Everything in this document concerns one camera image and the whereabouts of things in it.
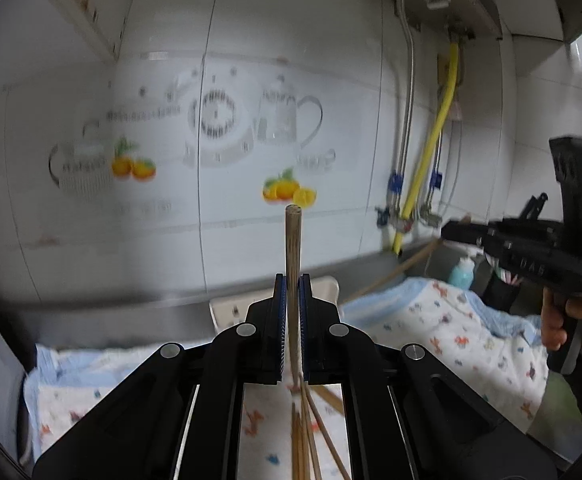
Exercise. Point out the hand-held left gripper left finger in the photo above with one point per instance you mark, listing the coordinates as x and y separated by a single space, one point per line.
282 320

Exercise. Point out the person's right hand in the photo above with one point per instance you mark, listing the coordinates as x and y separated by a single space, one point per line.
551 322

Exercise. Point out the brown wooden chopstick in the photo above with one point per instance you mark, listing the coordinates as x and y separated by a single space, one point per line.
293 240
396 272

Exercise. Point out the pile of wooden chopsticks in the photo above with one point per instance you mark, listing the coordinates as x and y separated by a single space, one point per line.
301 440

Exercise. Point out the blue pipe tag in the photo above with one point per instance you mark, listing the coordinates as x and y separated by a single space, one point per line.
395 182
437 179

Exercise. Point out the metal pipe fitting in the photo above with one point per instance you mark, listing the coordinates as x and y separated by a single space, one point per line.
428 217

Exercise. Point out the printed cartoon blanket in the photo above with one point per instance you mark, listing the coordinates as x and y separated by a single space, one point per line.
421 320

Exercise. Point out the beige plastic utensil holder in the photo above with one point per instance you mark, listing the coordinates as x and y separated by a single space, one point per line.
226 310

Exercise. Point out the teal soap pump bottle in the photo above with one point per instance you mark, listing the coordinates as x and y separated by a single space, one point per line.
462 272

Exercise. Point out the black container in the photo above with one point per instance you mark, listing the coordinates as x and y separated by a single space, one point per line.
496 295

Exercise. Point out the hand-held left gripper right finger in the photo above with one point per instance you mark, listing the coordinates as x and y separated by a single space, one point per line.
304 320

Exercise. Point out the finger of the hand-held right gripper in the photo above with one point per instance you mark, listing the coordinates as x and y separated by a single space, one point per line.
533 207
463 234

